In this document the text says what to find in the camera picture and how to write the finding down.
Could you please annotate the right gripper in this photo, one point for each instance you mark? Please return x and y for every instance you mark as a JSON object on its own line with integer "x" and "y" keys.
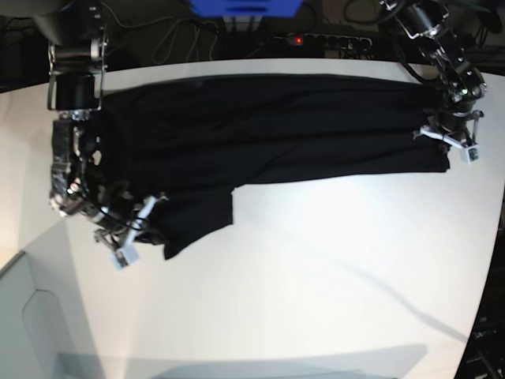
{"x": 123, "y": 219}

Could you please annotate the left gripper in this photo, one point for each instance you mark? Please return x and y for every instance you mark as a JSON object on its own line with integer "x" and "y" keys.
{"x": 459, "y": 129}

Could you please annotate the black T-shirt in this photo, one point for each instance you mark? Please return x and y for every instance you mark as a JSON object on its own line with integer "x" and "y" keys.
{"x": 196, "y": 141}

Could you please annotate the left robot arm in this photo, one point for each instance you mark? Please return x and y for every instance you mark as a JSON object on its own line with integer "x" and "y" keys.
{"x": 425, "y": 22}

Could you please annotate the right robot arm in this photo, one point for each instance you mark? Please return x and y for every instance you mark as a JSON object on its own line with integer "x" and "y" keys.
{"x": 71, "y": 118}

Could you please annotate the blue box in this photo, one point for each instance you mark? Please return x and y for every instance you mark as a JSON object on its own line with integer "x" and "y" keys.
{"x": 237, "y": 8}

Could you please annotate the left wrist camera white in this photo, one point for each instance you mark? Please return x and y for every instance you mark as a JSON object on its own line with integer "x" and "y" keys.
{"x": 471, "y": 154}

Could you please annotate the white power strip red switch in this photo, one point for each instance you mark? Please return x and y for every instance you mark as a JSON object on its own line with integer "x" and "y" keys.
{"x": 335, "y": 42}

